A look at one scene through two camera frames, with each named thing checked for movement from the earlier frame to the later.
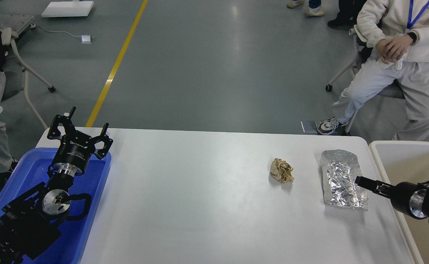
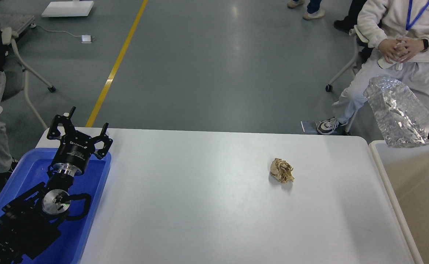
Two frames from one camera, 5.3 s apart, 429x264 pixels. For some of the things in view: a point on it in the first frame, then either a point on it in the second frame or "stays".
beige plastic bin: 403,161 stays
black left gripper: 76,148 stays
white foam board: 67,9 stays
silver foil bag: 340,168 -> 403,121
